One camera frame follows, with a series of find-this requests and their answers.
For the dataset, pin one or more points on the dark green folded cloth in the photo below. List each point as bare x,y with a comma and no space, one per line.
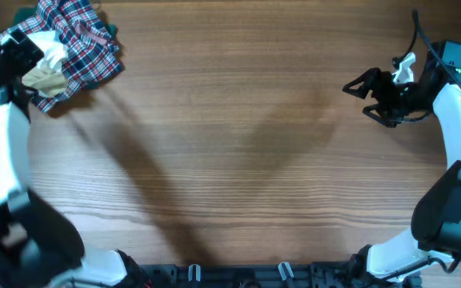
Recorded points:
27,12

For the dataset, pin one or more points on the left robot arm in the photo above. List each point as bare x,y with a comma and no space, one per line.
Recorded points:
39,247

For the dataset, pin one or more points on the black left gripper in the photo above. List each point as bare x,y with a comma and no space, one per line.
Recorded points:
23,50

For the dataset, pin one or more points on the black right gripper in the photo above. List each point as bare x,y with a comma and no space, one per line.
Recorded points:
387,96

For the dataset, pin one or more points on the plaid flannel shirt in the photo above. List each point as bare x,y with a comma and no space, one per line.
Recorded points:
90,48

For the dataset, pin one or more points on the white baby shirt tan sleeves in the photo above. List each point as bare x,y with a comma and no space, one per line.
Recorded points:
47,76

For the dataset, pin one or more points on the light blue folded garment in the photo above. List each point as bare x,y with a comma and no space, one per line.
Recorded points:
57,37

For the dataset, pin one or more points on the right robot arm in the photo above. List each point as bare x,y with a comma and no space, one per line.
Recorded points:
434,235

